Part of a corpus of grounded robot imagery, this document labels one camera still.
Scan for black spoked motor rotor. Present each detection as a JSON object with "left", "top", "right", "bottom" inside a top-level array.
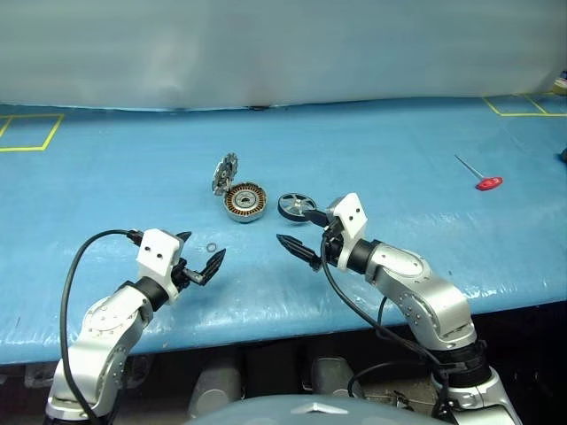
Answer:
[{"left": 277, "top": 191, "right": 318, "bottom": 223}]

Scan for grey robot torso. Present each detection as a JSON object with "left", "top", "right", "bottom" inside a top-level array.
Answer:
[{"left": 185, "top": 395, "right": 453, "bottom": 425}]

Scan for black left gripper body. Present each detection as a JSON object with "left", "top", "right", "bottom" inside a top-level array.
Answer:
[{"left": 174, "top": 256, "right": 203, "bottom": 290}]

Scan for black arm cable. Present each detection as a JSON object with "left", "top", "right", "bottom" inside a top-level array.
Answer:
[
  {"left": 319, "top": 234, "right": 457, "bottom": 421},
  {"left": 60, "top": 228, "right": 144, "bottom": 421}
]

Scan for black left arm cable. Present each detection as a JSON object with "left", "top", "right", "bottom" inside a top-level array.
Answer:
[{"left": 60, "top": 228, "right": 144, "bottom": 421}]

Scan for silver motor stator copper windings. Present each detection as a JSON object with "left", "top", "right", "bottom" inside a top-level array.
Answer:
[{"left": 223, "top": 182, "right": 268, "bottom": 224}]

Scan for silver finned motor cover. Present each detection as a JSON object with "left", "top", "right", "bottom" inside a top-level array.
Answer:
[{"left": 210, "top": 152, "right": 240, "bottom": 197}]

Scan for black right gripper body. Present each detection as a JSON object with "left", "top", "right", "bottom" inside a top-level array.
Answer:
[{"left": 320, "top": 218, "right": 346, "bottom": 267}]

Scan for grey rounded shape under table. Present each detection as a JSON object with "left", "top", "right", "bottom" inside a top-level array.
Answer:
[
  {"left": 190, "top": 357, "right": 243, "bottom": 418},
  {"left": 309, "top": 356, "right": 367, "bottom": 398}
]

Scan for blue foam table sheet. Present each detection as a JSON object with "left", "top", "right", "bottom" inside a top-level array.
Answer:
[{"left": 0, "top": 93, "right": 567, "bottom": 367}]

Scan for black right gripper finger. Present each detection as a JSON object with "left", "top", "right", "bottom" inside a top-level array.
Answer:
[
  {"left": 304, "top": 209, "right": 331, "bottom": 228},
  {"left": 276, "top": 234, "right": 322, "bottom": 272}
]

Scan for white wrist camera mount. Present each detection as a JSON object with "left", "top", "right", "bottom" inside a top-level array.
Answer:
[
  {"left": 136, "top": 228, "right": 183, "bottom": 305},
  {"left": 326, "top": 193, "right": 369, "bottom": 270}
]

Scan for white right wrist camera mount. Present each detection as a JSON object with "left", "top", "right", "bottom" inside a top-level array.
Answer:
[{"left": 326, "top": 193, "right": 369, "bottom": 270}]

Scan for white foam backdrop sheet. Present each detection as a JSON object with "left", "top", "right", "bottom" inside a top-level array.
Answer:
[{"left": 0, "top": 0, "right": 567, "bottom": 112}]

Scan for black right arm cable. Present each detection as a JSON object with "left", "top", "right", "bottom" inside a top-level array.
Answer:
[{"left": 319, "top": 234, "right": 457, "bottom": 421}]

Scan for red-handled hex key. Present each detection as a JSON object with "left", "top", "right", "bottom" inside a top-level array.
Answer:
[{"left": 454, "top": 154, "right": 504, "bottom": 191}]

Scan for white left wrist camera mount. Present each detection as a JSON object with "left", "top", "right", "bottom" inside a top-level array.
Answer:
[{"left": 136, "top": 228, "right": 183, "bottom": 305}]

